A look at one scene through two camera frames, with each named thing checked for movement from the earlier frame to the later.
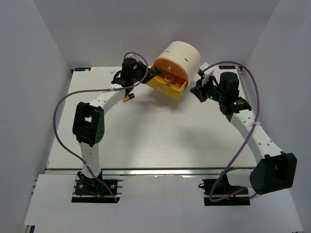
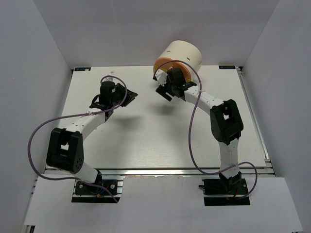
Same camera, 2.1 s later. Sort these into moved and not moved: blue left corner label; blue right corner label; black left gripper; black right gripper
Moved: black right gripper; black left gripper
Not moved: blue left corner label; blue right corner label
